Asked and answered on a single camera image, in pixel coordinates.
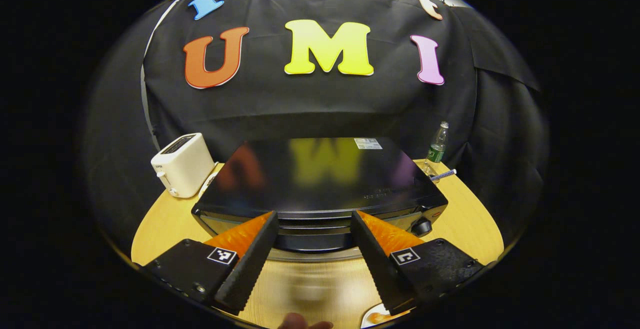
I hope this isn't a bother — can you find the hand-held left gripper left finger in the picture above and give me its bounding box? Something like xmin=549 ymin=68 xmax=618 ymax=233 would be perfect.
xmin=142 ymin=211 xmax=280 ymax=315

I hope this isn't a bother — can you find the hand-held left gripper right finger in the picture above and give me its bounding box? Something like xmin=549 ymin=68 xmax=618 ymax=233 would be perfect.
xmin=349 ymin=210 xmax=486 ymax=316

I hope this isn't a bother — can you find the black electric oven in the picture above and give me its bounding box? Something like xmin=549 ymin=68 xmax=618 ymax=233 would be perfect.
xmin=191 ymin=137 xmax=449 ymax=263

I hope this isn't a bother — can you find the white plate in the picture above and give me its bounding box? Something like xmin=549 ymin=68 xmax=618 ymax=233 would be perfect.
xmin=361 ymin=303 xmax=416 ymax=329

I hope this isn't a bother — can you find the clear glass cup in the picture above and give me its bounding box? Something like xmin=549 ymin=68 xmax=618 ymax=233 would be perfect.
xmin=422 ymin=159 xmax=443 ymax=184

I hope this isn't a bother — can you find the white toaster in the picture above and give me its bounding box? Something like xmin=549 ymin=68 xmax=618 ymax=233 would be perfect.
xmin=151 ymin=133 xmax=217 ymax=199

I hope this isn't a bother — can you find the green plastic bottle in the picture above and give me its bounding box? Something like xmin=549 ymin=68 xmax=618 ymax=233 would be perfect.
xmin=426 ymin=121 xmax=450 ymax=165

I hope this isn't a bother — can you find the black backdrop cloth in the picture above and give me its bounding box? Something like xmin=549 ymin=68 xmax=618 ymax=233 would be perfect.
xmin=82 ymin=0 xmax=551 ymax=250

